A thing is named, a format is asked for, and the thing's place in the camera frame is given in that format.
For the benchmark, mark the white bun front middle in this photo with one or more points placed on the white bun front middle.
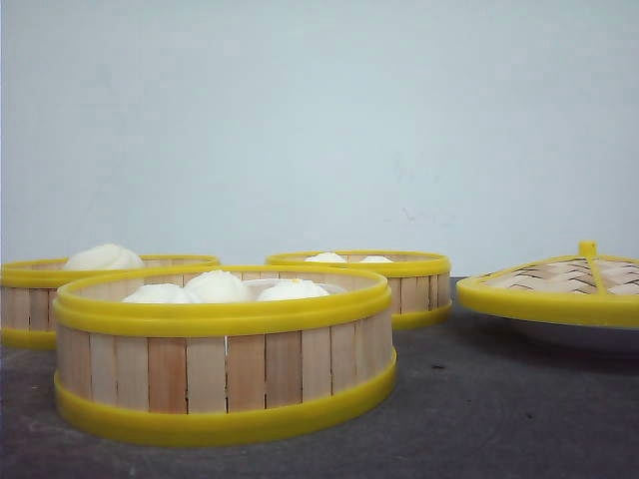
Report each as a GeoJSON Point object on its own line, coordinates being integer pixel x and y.
{"type": "Point", "coordinates": [218, 286]}

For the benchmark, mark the white bun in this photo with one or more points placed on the white bun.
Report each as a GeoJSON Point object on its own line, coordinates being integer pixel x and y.
{"type": "Point", "coordinates": [292, 289]}
{"type": "Point", "coordinates": [218, 286]}
{"type": "Point", "coordinates": [162, 293]}

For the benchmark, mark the white bun front left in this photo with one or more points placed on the white bun front left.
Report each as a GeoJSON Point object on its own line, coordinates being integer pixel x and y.
{"type": "Point", "coordinates": [162, 293]}

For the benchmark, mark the front bamboo steamer basket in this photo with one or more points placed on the front bamboo steamer basket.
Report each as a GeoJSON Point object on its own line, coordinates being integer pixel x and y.
{"type": "Point", "coordinates": [216, 374]}

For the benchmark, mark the woven bamboo steamer lid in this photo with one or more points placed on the woven bamboo steamer lid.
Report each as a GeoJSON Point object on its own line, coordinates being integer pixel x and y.
{"type": "Point", "coordinates": [588, 288]}

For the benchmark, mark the white bun middle basket right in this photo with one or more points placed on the white bun middle basket right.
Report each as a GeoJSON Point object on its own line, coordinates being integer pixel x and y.
{"type": "Point", "coordinates": [376, 258]}

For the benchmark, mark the white bun front right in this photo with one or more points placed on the white bun front right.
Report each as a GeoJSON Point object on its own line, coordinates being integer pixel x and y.
{"type": "Point", "coordinates": [292, 289]}

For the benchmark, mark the white bun basket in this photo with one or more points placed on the white bun basket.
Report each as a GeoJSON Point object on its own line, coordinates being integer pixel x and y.
{"type": "Point", "coordinates": [326, 256]}
{"type": "Point", "coordinates": [376, 258]}
{"type": "Point", "coordinates": [103, 257]}

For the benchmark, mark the white bun middle basket left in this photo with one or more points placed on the white bun middle basket left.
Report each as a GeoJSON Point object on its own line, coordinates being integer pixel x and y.
{"type": "Point", "coordinates": [326, 256]}

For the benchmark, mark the white plate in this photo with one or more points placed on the white plate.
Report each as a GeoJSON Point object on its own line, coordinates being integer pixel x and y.
{"type": "Point", "coordinates": [609, 341]}

